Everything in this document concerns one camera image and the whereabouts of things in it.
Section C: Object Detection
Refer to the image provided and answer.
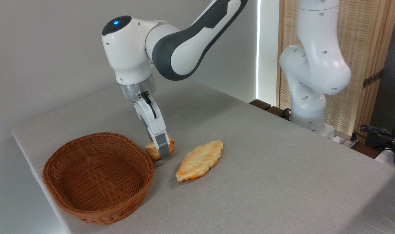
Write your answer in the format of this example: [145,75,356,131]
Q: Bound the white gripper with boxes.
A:
[134,97,171,161]

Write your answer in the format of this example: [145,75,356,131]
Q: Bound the small round bread roll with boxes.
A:
[145,136,175,162]

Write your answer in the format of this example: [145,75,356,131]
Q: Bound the long flat bread loaf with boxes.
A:
[175,140,224,182]

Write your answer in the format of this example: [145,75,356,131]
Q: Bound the brown wicker basket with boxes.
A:
[42,132,155,226]

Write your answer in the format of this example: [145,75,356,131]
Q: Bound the grey tablecloth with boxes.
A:
[11,78,395,234]

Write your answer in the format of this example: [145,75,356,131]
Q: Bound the dark wooden furniture piece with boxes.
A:
[249,99,292,121]

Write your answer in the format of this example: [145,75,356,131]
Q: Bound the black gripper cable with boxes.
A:
[141,92,157,119]

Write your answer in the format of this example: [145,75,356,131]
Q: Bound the black cable bundle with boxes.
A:
[351,123,395,153]

